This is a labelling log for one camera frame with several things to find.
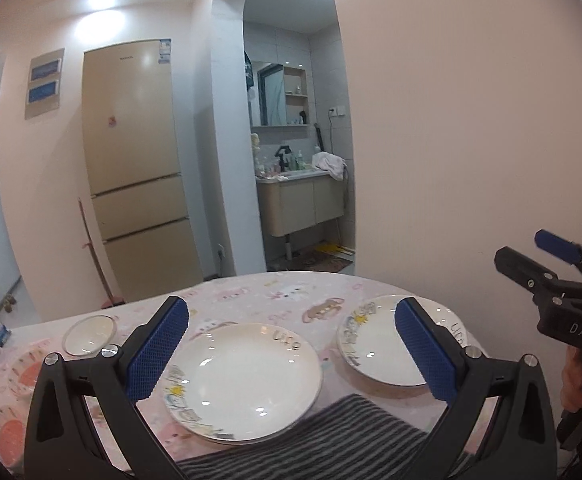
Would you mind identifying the white ribbed bowl black rim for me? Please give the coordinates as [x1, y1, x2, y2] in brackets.
[62, 314, 116, 358]

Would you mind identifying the large white cartoon plate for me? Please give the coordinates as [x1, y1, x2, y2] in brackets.
[335, 292, 471, 391]

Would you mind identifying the white plate with life text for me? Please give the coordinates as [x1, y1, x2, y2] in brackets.
[161, 323, 323, 445]

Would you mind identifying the person's right hand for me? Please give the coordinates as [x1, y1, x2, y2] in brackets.
[560, 346, 582, 413]

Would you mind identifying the striped grey black cloth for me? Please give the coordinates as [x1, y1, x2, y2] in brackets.
[178, 394, 429, 480]

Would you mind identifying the pink cartoon tablecloth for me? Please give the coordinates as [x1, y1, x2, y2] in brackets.
[0, 270, 487, 466]

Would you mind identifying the bathroom vanity cabinet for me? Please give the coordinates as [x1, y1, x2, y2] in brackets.
[256, 170, 346, 237]

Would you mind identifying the white towel on sink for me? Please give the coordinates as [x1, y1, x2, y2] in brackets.
[312, 152, 347, 181]

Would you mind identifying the beige three-door refrigerator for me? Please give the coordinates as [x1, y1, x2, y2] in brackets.
[82, 39, 203, 301]

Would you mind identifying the mirror cabinet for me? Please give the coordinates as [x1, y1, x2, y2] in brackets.
[245, 58, 309, 128]

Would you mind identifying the red handled broom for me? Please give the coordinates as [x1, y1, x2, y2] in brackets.
[78, 198, 125, 310]

